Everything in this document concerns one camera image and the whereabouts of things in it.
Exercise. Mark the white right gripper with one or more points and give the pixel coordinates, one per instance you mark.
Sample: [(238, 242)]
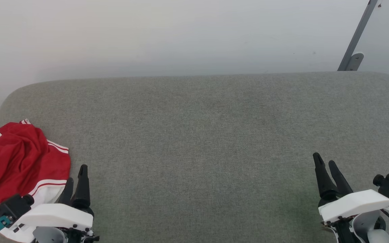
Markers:
[(356, 204)]

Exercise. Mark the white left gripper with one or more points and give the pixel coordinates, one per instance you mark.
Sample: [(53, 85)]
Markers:
[(56, 216)]

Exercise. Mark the red white sports jersey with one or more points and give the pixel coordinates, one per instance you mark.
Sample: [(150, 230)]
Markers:
[(15, 162)]

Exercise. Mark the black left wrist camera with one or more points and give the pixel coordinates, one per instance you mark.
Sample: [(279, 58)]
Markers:
[(12, 206)]

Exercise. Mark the grey metal pole bracket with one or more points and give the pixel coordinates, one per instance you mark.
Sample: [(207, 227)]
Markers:
[(355, 61)]

